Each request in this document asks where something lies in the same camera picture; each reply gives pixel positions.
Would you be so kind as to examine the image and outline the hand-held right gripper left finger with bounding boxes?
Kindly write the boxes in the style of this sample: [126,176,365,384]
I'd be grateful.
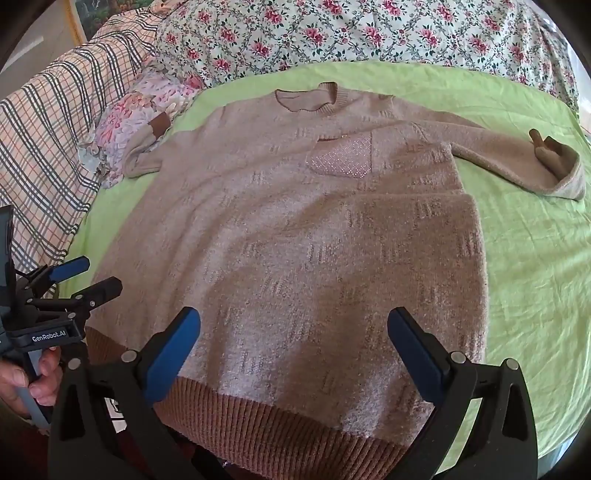
[47,306,232,480]

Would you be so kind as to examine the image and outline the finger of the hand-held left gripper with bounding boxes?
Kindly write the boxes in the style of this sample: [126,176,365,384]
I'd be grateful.
[18,257,91,296]
[55,276,123,324]

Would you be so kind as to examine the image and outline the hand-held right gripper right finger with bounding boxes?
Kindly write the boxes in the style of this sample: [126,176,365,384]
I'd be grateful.
[387,306,539,480]

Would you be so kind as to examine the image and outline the beige knit sweater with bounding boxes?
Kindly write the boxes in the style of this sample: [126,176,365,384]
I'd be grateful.
[84,81,587,476]

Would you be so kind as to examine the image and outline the person's left hand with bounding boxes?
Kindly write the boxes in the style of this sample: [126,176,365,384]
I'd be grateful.
[0,345,64,419]

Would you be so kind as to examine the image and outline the plaid blanket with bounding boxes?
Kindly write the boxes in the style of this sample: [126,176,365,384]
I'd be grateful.
[0,14,160,278]

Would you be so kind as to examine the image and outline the light green bed sheet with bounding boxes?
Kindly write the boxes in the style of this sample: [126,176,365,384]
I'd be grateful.
[58,60,591,467]

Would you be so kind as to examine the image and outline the pastel floral pillow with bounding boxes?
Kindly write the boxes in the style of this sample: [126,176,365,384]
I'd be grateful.
[78,69,206,190]

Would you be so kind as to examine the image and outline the red floral quilt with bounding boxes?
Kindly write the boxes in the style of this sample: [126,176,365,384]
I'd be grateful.
[154,0,580,114]

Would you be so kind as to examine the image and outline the framed wall picture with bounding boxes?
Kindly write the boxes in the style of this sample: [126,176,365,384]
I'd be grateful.
[76,0,116,44]

